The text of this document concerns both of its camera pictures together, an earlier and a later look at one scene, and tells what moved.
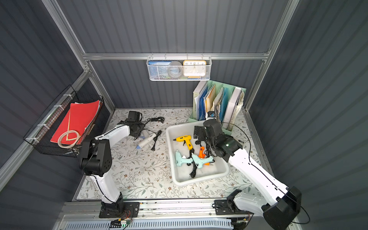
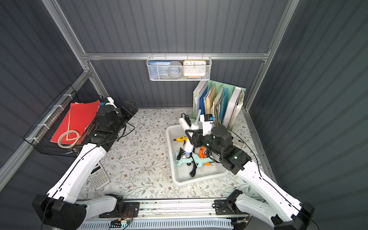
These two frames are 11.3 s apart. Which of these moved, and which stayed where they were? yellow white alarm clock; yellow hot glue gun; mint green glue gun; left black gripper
Moved: left black gripper
Stayed: yellow white alarm clock; mint green glue gun; yellow hot glue gun
